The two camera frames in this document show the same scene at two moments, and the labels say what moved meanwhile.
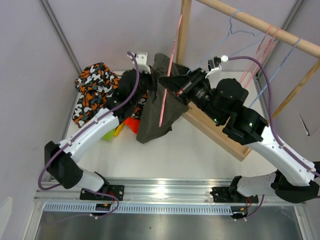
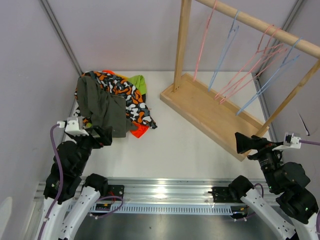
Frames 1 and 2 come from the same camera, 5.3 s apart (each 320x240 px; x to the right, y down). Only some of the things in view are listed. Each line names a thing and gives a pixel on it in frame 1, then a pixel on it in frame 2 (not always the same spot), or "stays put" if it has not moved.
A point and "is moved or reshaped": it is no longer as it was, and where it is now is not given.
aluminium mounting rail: [154, 196] stays put
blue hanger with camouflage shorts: [229, 33] → [231, 36]
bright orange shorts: [133, 123] → [140, 131]
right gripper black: [183, 85] → [244, 143]
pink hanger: [170, 65] → [196, 68]
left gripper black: [152, 87] → [105, 138]
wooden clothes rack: [194, 113] stays put
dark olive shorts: [174, 105] → [105, 110]
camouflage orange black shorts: [95, 84] is moved or reshaped
